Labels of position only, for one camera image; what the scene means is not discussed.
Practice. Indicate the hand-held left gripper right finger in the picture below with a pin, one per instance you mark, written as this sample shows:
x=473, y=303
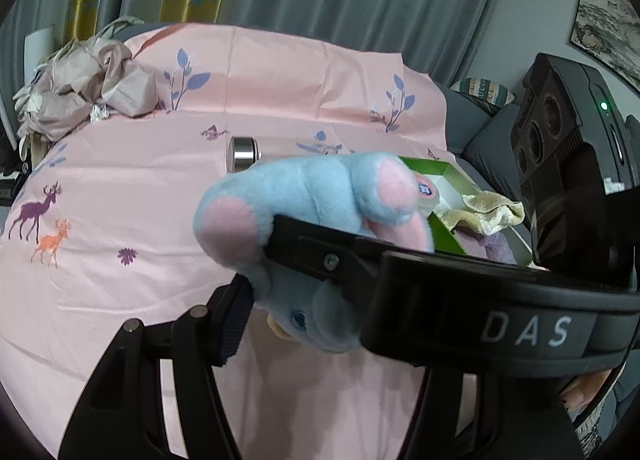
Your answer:
x=480, y=420

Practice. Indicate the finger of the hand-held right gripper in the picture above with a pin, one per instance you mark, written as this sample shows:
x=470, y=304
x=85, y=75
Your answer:
x=320, y=252

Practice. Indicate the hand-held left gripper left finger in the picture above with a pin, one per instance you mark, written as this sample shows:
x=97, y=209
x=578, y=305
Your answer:
x=235, y=322

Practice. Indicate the blue plush toy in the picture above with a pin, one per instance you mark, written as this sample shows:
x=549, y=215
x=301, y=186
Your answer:
x=320, y=190

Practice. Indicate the green box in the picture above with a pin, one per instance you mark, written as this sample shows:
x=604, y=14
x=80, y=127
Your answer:
x=452, y=240

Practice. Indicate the yellow towel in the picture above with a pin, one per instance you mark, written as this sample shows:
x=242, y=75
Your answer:
x=482, y=212

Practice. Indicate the person's right hand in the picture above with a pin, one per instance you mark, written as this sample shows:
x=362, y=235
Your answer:
x=582, y=397

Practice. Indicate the round pink label tin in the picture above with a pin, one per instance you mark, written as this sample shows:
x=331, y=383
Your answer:
x=426, y=189

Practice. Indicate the metal cylinder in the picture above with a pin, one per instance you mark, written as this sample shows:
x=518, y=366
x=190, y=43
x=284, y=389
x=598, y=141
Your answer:
x=243, y=153

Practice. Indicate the pink printed bedsheet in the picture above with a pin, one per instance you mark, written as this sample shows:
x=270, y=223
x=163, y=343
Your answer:
x=150, y=200

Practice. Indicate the grey sofa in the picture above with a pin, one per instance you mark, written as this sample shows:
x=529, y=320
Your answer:
x=492, y=150

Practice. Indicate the striped cushion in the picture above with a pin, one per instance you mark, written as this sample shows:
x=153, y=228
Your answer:
x=482, y=90

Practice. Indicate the crumpled beige cloth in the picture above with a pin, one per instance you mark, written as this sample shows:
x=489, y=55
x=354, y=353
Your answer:
x=85, y=80

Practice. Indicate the framed landscape painting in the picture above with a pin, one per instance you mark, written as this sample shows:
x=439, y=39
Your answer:
x=607, y=25

